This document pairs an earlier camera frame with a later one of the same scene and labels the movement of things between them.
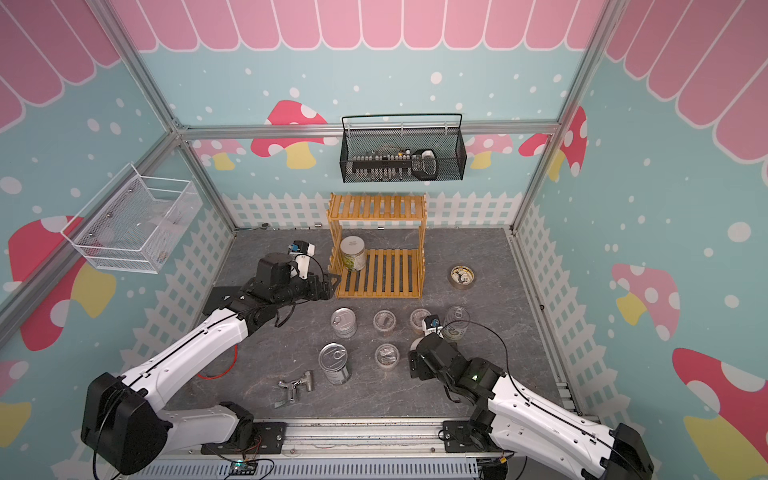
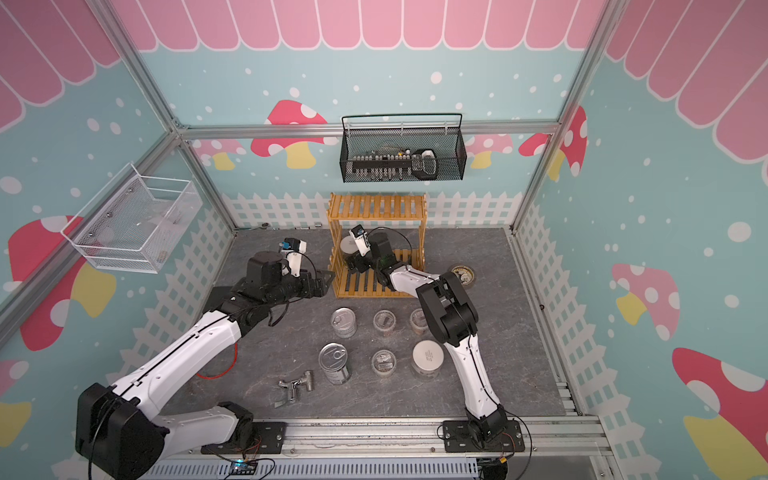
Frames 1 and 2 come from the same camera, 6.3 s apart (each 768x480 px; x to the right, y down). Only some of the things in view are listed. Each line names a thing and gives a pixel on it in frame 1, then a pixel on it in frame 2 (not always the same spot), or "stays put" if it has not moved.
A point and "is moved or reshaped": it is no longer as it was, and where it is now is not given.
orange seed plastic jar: [417, 317] stays put
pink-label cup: [333, 360] stays put
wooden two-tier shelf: [388, 273] stays put
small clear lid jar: [386, 355] is moved or reshaped
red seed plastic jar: [384, 322] stays put
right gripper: [421, 370] → [359, 263]
